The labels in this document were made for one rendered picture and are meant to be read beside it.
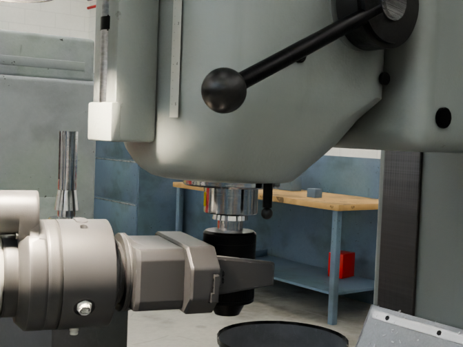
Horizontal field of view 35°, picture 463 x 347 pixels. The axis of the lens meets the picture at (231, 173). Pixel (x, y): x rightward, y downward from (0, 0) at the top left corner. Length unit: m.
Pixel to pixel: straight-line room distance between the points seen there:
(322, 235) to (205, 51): 6.10
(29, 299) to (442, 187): 0.56
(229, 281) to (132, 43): 0.21
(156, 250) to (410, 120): 0.24
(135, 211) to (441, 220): 7.07
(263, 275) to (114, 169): 7.71
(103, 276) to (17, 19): 9.72
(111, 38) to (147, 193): 7.39
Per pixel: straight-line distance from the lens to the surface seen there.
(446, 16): 0.66
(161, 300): 0.60
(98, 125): 0.58
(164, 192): 8.05
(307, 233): 6.76
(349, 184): 6.36
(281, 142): 0.58
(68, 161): 0.97
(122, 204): 8.17
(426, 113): 0.64
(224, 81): 0.47
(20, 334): 0.99
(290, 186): 6.42
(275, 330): 2.95
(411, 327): 0.99
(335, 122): 0.60
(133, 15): 0.57
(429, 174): 0.97
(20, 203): 0.58
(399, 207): 0.99
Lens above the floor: 1.35
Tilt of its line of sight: 3 degrees down
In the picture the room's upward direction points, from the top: 2 degrees clockwise
